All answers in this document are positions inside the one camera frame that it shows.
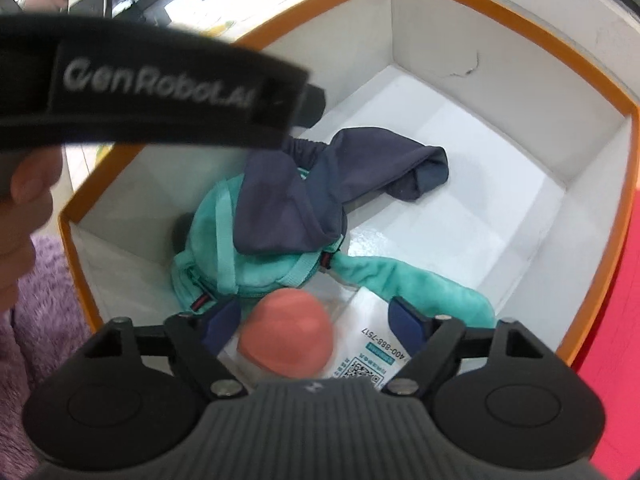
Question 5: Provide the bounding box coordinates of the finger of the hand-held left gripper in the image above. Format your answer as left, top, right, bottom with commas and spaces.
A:
297, 83, 327, 129

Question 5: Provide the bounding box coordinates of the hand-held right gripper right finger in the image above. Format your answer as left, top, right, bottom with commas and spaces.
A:
381, 295, 557, 402

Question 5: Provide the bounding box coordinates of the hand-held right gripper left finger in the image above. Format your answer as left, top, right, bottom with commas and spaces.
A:
79, 297, 248, 402

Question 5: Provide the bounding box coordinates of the teal plush backpack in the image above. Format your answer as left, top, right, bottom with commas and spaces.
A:
170, 167, 497, 332

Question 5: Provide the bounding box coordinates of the salmon pink soft ball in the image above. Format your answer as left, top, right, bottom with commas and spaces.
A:
237, 287, 335, 377

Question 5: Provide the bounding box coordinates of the navy cloth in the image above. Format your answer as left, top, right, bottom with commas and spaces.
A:
235, 127, 450, 257

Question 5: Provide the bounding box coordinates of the orange box with white inside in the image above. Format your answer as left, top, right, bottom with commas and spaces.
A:
57, 0, 640, 376

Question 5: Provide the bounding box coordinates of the person's left hand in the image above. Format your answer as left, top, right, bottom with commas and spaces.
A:
0, 147, 64, 312

